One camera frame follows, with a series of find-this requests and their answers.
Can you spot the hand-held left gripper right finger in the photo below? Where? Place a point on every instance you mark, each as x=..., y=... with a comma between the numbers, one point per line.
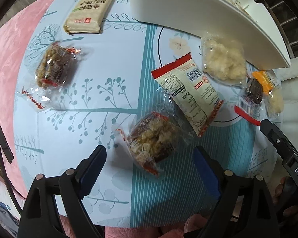
x=206, y=176

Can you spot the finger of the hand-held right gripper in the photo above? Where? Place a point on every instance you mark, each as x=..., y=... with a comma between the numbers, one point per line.
x=273, y=135

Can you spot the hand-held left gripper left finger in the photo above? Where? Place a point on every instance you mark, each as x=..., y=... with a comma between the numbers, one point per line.
x=93, y=176

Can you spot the dark red-edged snack packet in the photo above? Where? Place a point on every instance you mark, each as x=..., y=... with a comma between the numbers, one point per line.
x=254, y=91

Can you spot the orange snack packet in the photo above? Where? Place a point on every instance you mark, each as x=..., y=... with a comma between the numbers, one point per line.
x=265, y=79

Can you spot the clear nut bar packet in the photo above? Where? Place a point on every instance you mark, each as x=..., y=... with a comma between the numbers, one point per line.
x=151, y=138
x=53, y=67

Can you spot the red-edged beige snack packet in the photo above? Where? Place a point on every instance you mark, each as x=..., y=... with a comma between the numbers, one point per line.
x=191, y=91

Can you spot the clear floss cake packet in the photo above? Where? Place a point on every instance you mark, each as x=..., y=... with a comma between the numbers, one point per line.
x=224, y=59

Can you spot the large clear pale cake packet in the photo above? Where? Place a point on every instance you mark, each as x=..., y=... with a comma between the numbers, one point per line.
x=236, y=3

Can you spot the white plastic storage box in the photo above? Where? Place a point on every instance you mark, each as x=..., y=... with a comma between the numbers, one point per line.
x=188, y=12

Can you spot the brown cracker packet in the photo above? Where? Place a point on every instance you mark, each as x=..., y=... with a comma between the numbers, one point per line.
x=89, y=12

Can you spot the person's right hand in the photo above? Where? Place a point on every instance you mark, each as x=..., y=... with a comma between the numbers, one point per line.
x=279, y=191

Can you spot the person's pink clothing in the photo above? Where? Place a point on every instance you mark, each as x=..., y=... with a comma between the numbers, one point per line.
x=196, y=224

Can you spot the tree print tablecloth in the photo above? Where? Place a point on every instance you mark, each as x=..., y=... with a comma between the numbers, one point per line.
x=114, y=79

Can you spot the metal window grille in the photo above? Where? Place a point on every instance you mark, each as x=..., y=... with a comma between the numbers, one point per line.
x=288, y=29

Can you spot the pink bed blanket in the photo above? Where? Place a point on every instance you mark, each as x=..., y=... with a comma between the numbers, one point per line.
x=10, y=54

